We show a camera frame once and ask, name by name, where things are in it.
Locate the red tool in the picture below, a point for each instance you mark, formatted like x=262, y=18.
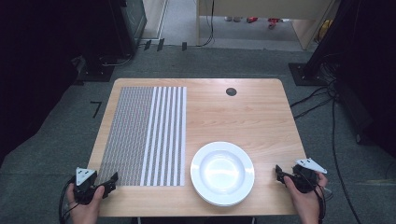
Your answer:
x=274, y=22
x=252, y=20

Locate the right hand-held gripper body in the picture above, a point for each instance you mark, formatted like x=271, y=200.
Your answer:
x=306, y=179

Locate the black stand base plate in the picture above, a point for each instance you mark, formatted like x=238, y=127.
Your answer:
x=96, y=73
x=303, y=74

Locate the black tape corner mark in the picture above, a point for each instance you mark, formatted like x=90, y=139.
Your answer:
x=97, y=109

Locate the person's left hand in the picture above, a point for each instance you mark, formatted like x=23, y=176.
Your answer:
x=87, y=211

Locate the dark cabinet with glass side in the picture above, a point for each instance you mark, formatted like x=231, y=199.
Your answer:
x=132, y=21

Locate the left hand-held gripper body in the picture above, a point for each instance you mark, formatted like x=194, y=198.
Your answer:
x=85, y=186

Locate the black tape strip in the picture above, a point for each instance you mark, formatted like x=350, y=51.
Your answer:
x=160, y=44
x=184, y=46
x=147, y=45

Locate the white deep plate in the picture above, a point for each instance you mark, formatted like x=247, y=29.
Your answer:
x=222, y=173

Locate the person's right hand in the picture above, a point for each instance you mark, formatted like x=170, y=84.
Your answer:
x=306, y=205

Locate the grey striped woven placemat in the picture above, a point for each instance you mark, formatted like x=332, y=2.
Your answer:
x=134, y=137

